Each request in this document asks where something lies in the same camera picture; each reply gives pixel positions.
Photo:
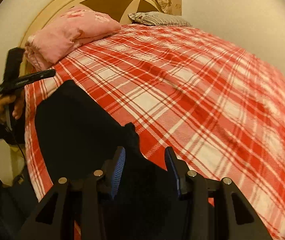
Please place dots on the pink pillow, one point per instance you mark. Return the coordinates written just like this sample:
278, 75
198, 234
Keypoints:
67, 32

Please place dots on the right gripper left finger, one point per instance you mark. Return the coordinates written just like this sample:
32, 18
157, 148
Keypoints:
71, 201

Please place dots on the striped grey pillow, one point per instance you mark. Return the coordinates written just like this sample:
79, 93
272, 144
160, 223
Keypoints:
155, 18

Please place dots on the cream wooden headboard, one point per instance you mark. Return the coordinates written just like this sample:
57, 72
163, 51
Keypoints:
118, 10

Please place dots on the red plaid bed sheet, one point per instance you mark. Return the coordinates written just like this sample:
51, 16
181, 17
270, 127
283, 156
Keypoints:
220, 107

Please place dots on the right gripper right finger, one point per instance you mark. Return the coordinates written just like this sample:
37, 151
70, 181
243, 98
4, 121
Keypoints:
204, 208

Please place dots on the black pants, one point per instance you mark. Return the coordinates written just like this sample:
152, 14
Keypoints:
76, 136

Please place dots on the left hand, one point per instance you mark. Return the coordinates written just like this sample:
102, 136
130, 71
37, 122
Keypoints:
6, 100

